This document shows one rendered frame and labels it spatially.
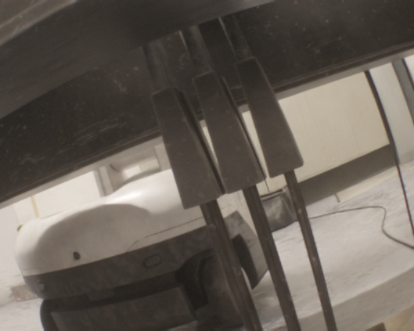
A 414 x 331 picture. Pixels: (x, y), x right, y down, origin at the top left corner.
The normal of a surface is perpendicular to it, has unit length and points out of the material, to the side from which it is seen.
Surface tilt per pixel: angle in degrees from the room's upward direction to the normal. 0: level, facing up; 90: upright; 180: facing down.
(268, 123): 90
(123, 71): 90
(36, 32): 180
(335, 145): 90
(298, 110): 90
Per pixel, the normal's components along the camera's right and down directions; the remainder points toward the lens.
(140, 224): 0.16, -0.12
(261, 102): -0.18, 0.03
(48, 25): 0.34, 0.94
